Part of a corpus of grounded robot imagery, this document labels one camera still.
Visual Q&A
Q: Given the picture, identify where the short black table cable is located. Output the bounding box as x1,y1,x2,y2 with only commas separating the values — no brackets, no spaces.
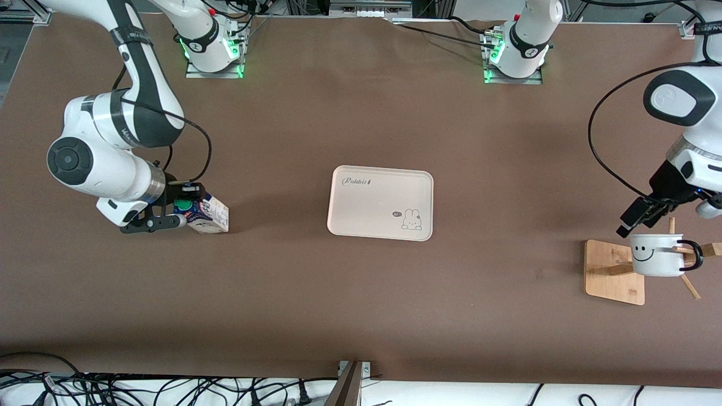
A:
448,15,501,37

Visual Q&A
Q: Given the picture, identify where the aluminium corner profile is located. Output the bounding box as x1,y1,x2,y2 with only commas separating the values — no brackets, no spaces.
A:
679,17,706,40

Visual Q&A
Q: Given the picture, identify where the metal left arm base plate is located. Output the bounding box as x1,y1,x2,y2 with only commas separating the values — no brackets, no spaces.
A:
481,31,544,86

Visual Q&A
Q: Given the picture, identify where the blue white milk carton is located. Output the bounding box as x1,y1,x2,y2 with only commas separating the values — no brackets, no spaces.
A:
172,189,230,233

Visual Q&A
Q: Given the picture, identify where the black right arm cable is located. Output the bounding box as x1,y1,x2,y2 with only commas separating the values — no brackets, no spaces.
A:
113,62,213,187

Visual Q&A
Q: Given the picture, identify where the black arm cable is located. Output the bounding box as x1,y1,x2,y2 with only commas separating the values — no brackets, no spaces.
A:
113,62,213,187
588,0,712,198

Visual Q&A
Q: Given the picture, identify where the white smiley face mug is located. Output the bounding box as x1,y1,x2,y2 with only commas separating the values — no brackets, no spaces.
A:
628,233,703,277

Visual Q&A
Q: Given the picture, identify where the cream rabbit print tray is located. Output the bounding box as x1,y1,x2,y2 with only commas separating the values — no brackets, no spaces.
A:
327,165,434,242

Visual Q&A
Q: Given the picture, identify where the wooden mug tree stand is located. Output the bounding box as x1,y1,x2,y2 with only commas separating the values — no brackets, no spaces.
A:
584,217,722,306

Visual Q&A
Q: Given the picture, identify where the long black table cable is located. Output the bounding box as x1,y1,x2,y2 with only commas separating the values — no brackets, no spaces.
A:
402,24,497,49

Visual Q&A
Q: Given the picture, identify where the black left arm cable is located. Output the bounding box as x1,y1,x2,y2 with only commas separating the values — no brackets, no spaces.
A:
588,0,712,198

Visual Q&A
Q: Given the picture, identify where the aluminium profile bar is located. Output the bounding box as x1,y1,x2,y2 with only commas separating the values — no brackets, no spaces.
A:
324,361,364,406

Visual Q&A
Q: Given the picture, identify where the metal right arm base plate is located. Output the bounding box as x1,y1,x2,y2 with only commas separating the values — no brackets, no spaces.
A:
185,23,249,80

